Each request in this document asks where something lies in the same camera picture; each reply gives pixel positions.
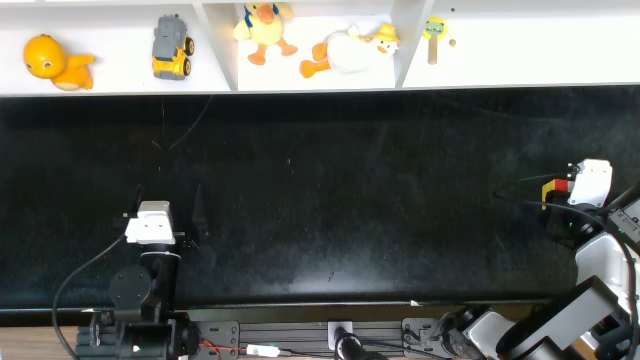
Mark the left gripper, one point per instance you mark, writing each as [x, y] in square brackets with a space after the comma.
[185, 239]

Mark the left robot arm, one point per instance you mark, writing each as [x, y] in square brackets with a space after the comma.
[145, 300]

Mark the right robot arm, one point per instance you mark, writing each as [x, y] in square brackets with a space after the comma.
[595, 280]

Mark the grey and yellow toy truck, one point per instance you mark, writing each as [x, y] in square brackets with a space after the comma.
[171, 47]

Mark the yellow rubber duck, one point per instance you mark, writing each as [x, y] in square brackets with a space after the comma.
[47, 57]

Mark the yellow plush duck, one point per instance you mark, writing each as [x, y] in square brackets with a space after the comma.
[265, 30]

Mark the white plush duck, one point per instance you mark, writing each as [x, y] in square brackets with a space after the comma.
[352, 52]

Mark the green rattle drum toy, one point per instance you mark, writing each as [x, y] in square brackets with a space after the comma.
[434, 31]

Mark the white shelf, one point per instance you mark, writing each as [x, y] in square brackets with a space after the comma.
[525, 55]

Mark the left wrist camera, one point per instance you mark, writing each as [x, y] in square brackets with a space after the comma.
[151, 223]

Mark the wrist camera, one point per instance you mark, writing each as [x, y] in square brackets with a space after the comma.
[151, 223]
[591, 182]

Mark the mounting rail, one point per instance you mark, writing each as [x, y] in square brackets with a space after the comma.
[300, 340]

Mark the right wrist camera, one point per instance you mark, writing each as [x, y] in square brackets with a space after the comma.
[591, 182]

